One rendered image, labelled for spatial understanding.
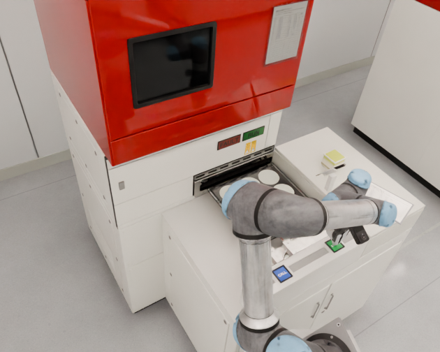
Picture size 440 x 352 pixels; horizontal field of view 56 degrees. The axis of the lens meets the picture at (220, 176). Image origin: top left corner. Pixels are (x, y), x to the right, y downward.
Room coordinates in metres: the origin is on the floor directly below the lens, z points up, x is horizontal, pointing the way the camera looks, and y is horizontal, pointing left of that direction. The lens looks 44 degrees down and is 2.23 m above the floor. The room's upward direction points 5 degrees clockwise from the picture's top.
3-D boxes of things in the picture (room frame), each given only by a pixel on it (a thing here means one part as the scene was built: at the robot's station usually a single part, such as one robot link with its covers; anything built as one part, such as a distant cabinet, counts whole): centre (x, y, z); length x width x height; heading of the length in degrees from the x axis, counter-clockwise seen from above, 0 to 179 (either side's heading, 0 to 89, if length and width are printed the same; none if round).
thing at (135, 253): (1.58, 0.28, 0.41); 0.82 x 0.71 x 0.82; 126
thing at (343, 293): (1.20, -0.33, 0.41); 0.97 x 0.64 x 0.82; 126
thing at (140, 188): (1.31, 0.08, 1.02); 0.82 x 0.03 x 0.40; 126
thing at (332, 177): (1.29, -0.47, 1.03); 0.06 x 0.04 x 0.13; 36
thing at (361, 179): (0.99, -0.46, 1.28); 0.09 x 0.08 x 0.11; 136
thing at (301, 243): (1.03, -0.37, 0.87); 0.36 x 0.08 x 0.03; 126
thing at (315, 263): (0.91, -0.36, 0.89); 0.55 x 0.09 x 0.14; 126
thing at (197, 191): (1.40, -0.07, 0.89); 0.44 x 0.02 x 0.10; 126
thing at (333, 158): (1.43, -0.51, 1.00); 0.07 x 0.07 x 0.07; 38
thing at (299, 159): (1.39, -0.57, 0.89); 0.62 x 0.35 x 0.14; 36
